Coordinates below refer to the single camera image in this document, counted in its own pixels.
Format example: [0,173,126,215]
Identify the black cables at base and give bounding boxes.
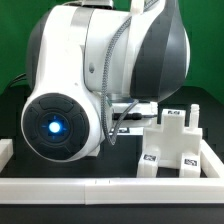
[6,73,28,91]

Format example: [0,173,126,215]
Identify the white border fence frame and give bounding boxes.
[0,142,224,205]

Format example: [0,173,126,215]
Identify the white chair seat block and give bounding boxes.
[142,104,202,169]

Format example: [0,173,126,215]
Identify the white flat chair panel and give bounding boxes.
[118,127,143,136]

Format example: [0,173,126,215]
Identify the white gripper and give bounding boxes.
[107,102,157,128]

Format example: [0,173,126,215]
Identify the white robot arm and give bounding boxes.
[21,0,190,162]

